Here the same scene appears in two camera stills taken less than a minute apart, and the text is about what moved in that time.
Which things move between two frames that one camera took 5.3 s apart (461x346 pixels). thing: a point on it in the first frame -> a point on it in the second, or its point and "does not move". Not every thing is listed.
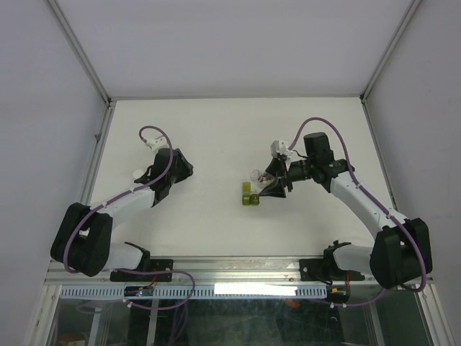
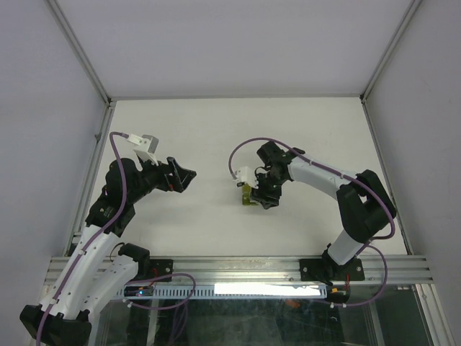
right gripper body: [287, 178] -> [269, 189]
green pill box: [248, 198] does not move
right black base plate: [319, 269] does not move
